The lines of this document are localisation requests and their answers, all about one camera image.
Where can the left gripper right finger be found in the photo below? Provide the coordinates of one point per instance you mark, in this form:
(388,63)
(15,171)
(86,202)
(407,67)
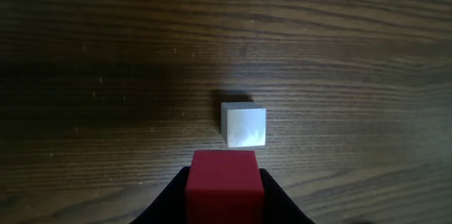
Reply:
(279,206)

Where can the white cube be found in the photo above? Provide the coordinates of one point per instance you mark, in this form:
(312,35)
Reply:
(244,126)

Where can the red cube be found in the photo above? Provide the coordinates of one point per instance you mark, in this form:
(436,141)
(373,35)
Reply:
(224,188)

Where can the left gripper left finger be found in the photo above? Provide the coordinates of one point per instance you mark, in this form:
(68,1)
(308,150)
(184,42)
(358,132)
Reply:
(169,203)

